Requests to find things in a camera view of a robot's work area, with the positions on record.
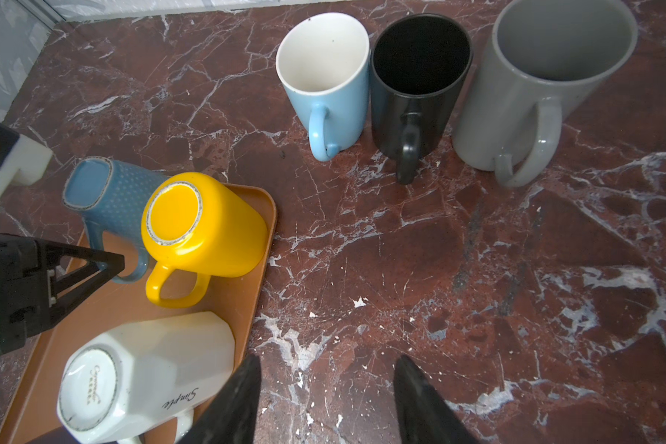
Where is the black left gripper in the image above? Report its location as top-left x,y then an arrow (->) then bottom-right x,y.
0,235 -> 125,355

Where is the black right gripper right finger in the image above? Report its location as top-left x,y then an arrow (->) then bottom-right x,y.
393,354 -> 478,443

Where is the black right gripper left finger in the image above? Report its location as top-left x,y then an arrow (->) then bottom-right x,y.
179,354 -> 262,444

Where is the white mug with lettering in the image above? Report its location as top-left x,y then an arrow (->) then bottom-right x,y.
57,311 -> 235,443

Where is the teal dotted mug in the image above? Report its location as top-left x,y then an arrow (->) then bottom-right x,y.
62,157 -> 167,284

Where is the light blue mug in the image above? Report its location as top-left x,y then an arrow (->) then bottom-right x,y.
276,12 -> 371,162

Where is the black mug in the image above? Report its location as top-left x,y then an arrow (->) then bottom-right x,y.
370,13 -> 473,185

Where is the grey mug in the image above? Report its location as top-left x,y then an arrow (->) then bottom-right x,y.
453,0 -> 638,187

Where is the yellow mug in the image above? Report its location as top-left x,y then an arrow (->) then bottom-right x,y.
141,172 -> 268,308

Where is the orange plastic tray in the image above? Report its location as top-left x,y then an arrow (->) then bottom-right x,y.
0,184 -> 278,443

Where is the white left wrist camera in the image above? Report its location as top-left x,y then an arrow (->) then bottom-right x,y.
0,122 -> 54,197

